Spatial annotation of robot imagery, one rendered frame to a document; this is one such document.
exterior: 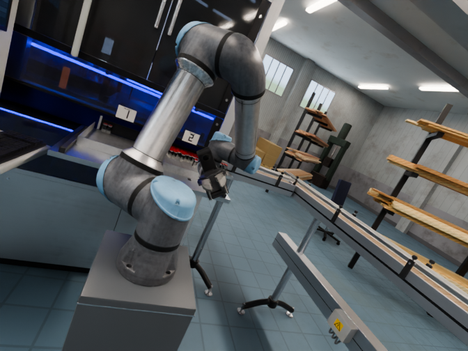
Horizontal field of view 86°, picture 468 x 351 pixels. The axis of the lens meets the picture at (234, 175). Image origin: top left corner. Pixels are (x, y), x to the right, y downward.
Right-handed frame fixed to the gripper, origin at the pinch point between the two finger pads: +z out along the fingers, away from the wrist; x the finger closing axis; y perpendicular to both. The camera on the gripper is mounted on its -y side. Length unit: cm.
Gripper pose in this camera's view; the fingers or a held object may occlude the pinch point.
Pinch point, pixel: (215, 184)
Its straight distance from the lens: 72.5
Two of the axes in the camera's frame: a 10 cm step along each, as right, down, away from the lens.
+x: -9.2, 3.7, -1.0
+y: 3.2, 9.0, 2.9
